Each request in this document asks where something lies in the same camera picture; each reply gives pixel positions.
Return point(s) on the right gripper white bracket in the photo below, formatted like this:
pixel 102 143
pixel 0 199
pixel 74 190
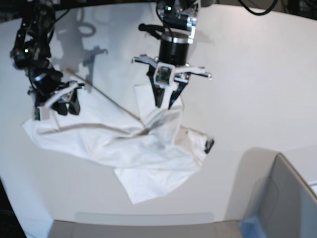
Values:
pixel 44 102

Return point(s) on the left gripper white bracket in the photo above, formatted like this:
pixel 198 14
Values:
pixel 179 70

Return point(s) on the white t-shirt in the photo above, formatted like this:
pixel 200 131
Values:
pixel 151 156

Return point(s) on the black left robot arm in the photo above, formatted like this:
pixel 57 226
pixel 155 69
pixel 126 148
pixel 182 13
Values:
pixel 107 39

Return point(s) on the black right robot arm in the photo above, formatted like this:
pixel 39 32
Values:
pixel 31 53

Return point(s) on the blue cloth in box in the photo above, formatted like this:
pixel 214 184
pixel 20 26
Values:
pixel 251 228

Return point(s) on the grey open storage box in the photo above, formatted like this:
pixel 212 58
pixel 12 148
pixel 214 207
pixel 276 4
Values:
pixel 267 186

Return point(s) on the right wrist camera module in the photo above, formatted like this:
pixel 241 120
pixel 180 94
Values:
pixel 36 114

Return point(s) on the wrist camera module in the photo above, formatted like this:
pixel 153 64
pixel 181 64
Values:
pixel 163 74
pixel 36 114

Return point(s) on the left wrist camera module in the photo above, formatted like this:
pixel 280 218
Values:
pixel 163 74

